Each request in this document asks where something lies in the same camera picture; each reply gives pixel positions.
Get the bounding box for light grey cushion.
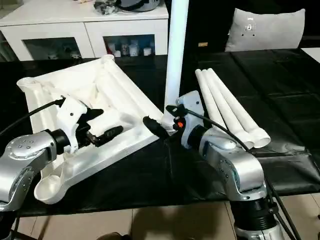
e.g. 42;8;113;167
225;7;306;52

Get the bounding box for grey carry case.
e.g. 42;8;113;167
94;0;166;15

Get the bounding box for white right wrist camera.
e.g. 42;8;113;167
175;91;203;121

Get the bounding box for white plastic table top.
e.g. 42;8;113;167
16;55;176;205

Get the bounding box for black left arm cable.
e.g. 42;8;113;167
0;99;66;137

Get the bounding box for black tall cabinet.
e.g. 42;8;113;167
187;0;236;53

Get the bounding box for white plastic table leg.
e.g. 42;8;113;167
164;0;191;132
195;69;248;146
207;67;272;146
201;69;261;149

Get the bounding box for black table mat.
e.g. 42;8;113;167
0;50;320;216

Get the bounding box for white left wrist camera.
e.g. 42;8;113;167
56;96;91;153

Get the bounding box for white glass-door cabinet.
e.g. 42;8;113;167
0;0;171;62

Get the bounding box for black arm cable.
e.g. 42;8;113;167
0;99;66;137
182;109;320;240

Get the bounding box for black robot foot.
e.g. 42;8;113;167
97;232;131;240

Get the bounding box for white flat sheet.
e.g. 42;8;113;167
300;47;320;63

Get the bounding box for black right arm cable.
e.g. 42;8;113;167
182;109;320;240

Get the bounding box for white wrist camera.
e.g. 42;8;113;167
175;91;203;121
56;96;91;153

